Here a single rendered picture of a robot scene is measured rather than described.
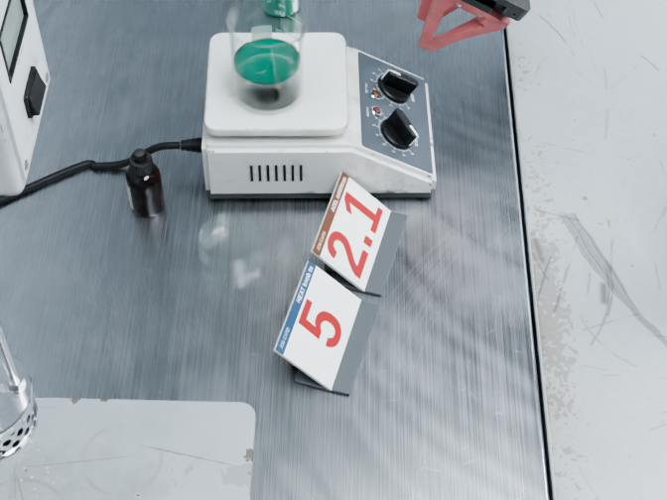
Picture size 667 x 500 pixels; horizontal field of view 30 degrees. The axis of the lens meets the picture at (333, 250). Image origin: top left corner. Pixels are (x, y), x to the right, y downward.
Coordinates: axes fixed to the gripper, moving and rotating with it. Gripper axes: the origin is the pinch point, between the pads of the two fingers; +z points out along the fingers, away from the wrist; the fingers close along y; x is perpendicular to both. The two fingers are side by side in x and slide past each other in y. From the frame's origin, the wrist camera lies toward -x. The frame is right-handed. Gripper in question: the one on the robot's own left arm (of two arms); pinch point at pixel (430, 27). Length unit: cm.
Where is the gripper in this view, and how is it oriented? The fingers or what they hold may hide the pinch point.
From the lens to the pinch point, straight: 108.3
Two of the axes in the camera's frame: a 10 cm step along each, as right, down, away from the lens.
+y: -0.1, 7.9, -6.2
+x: 8.6, 3.2, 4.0
